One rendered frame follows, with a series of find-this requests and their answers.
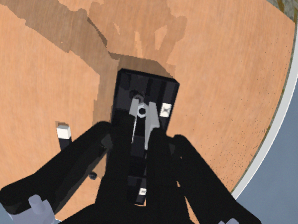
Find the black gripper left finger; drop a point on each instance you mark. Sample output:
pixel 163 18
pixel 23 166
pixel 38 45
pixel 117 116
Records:
pixel 37 198

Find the black rack of three bins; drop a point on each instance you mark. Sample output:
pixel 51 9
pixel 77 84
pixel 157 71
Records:
pixel 155 91

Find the white hex nut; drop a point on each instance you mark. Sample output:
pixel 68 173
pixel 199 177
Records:
pixel 142 110

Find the dark grey hex nut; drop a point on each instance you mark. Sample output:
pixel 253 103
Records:
pixel 138 96
pixel 93 175

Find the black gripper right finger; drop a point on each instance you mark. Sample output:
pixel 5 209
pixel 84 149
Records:
pixel 207 196

